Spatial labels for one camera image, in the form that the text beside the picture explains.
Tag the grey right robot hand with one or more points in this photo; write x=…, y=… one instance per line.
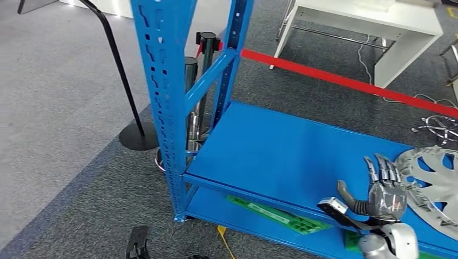
x=388, y=200

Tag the grey plastic wheel hubcap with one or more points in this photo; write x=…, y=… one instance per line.
x=447, y=186

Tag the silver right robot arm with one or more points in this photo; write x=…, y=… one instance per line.
x=400, y=243

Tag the blue metal shelf rack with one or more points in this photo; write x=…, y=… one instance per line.
x=286, y=150

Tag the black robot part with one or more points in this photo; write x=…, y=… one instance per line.
x=198, y=257

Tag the black stool chrome base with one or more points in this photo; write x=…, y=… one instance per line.
x=447, y=131

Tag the red barrier belt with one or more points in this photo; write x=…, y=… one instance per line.
x=322, y=75

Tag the white desk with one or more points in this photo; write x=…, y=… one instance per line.
x=404, y=53

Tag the black curved floor stand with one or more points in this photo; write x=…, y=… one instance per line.
x=137, y=137

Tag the white lit podium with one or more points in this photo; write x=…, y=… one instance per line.
x=118, y=9

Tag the grey metal frame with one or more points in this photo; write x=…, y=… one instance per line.
x=449, y=46

